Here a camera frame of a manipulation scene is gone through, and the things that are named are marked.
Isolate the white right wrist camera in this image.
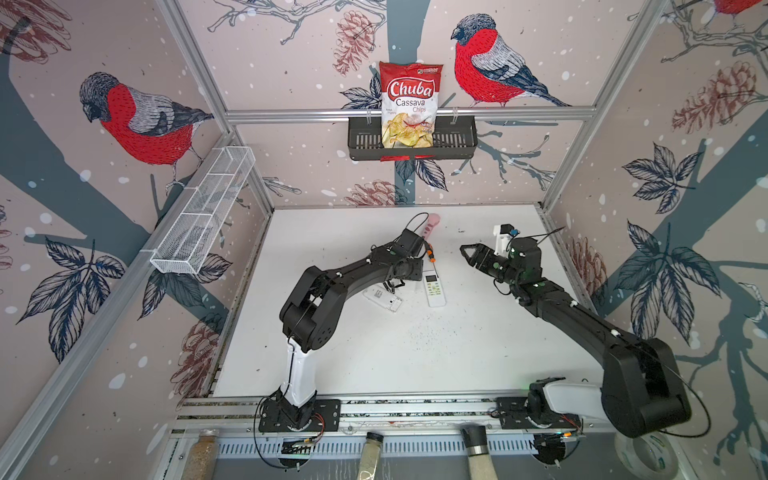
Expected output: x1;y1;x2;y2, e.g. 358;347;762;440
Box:
493;224;519;255

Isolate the white remote control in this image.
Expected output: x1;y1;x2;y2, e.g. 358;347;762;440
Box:
363;285;403;312
423;270;447;308

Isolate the white wire mesh shelf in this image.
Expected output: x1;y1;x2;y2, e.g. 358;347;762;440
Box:
150;146;255;275

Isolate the slim seed bottle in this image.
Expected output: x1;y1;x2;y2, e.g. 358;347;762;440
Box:
357;432;384;480

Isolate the glass jar of grains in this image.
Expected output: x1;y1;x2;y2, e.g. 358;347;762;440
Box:
181;429;219;480

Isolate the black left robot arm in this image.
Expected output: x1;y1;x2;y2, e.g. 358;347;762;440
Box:
277;228;432;426

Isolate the black wall basket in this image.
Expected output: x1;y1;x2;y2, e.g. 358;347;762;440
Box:
347;116;478;162

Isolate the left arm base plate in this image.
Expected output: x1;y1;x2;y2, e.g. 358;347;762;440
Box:
256;395;341;433

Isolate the black-capped grain jar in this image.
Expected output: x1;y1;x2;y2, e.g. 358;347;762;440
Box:
460;423;498;480

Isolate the clear tape roll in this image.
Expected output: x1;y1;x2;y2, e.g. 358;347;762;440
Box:
614;432;680;480

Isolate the Chuba cassava chips bag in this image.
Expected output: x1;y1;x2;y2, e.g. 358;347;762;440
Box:
379;62;443;148

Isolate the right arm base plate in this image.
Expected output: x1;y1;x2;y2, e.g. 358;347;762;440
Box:
493;396;583;430

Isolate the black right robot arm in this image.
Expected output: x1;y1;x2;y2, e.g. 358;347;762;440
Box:
459;237;692;438

